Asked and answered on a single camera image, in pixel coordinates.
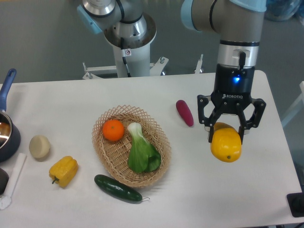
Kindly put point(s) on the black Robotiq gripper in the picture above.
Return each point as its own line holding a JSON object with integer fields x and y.
{"x": 234, "y": 88}

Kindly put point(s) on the yellow mango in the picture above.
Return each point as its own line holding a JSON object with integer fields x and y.
{"x": 226, "y": 144}

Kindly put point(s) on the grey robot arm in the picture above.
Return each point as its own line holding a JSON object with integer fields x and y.
{"x": 239, "y": 23}

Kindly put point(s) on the woven wicker basket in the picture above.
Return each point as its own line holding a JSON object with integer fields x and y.
{"x": 114, "y": 155}

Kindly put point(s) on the purple sweet potato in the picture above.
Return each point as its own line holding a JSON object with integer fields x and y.
{"x": 185, "y": 112}

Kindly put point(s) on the green bok choy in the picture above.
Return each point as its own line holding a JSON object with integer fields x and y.
{"x": 143, "y": 156}

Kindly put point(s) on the black device at edge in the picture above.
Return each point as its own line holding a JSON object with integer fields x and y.
{"x": 296, "y": 204}

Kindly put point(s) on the orange mandarin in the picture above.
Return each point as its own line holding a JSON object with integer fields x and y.
{"x": 113, "y": 130}

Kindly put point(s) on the dark green cucumber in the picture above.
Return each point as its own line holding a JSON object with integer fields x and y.
{"x": 117, "y": 189}

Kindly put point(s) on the yellow bell pepper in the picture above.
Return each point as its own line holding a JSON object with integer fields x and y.
{"x": 63, "y": 171}

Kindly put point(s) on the beige round potato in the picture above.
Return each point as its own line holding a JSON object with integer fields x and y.
{"x": 39, "y": 146}

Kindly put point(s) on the dark object left edge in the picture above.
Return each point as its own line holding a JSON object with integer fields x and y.
{"x": 4, "y": 178}

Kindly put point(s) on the white leek stick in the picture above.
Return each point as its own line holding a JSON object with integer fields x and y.
{"x": 5, "y": 199}

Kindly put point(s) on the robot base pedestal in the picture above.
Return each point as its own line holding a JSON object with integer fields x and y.
{"x": 131, "y": 47}

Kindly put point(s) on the blue saucepan with handle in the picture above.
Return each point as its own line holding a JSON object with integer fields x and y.
{"x": 9, "y": 134}

